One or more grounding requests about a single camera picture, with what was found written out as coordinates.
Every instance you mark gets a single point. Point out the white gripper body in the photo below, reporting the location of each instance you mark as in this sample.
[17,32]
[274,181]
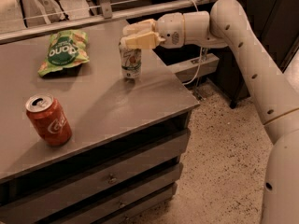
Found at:
[169,30]

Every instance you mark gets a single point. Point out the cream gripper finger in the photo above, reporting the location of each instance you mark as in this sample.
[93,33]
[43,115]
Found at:
[142,40]
[134,28]

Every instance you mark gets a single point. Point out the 7up can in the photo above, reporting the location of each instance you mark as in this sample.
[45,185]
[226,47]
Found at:
[130,62]

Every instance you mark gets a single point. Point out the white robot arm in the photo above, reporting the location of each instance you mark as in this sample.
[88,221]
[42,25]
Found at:
[276,101]

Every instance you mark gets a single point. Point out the red cola can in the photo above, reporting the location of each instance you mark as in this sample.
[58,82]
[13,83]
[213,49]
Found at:
[48,118]

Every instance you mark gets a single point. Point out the green chip bag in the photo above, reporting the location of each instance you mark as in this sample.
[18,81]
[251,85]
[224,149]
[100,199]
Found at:
[67,49]

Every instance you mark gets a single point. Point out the grey drawer cabinet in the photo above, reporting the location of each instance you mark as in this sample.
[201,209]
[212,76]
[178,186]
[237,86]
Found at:
[109,170]

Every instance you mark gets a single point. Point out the metal railing frame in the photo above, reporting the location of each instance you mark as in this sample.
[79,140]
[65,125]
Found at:
[22,20]

